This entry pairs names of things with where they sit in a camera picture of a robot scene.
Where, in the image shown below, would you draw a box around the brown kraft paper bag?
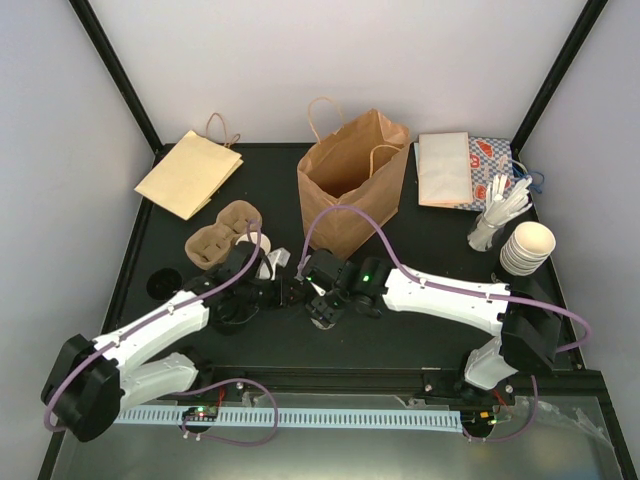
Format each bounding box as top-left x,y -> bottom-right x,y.
297,109 -> 410,260

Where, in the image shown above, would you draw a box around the white paper cup black print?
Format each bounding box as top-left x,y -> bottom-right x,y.
311,312 -> 335,330

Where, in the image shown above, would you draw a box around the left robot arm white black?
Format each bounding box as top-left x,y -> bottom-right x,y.
41,241 -> 294,442

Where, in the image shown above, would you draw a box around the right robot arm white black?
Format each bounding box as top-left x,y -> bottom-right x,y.
297,249 -> 561,404

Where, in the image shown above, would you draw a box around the black lid stack left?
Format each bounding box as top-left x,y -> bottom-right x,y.
209,300 -> 259,336

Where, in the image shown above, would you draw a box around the stacked pulp cup carriers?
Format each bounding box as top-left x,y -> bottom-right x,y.
184,200 -> 262,270

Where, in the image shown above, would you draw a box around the white paper bag brown trim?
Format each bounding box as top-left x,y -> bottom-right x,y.
417,132 -> 473,206

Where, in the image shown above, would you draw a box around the bundle of white straws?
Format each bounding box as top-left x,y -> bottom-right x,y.
467,174 -> 533,252

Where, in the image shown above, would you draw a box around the stack of white paper cups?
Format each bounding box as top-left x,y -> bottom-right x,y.
499,221 -> 556,276

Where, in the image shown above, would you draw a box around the blue checkered paper bag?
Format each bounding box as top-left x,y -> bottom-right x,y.
456,136 -> 545,212

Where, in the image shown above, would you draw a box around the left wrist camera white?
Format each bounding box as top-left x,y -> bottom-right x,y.
256,247 -> 291,281

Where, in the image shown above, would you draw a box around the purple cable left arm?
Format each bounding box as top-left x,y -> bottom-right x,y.
44,217 -> 280,446

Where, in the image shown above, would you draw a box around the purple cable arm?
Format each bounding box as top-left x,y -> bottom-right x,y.
44,217 -> 280,446
302,204 -> 592,445

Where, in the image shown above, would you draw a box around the light blue cable duct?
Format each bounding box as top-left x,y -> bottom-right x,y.
115,405 -> 463,433

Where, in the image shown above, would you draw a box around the tan paper bag with handles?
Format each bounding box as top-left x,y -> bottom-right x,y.
135,130 -> 243,220

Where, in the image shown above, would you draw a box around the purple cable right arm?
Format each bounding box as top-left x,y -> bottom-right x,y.
302,204 -> 592,445

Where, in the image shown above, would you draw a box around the black frame post left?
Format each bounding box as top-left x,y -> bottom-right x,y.
69,0 -> 164,155

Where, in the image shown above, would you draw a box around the black frame post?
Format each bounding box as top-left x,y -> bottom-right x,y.
510,0 -> 608,157
69,0 -> 164,155

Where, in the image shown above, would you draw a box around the black frame post right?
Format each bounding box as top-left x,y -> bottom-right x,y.
510,0 -> 608,157

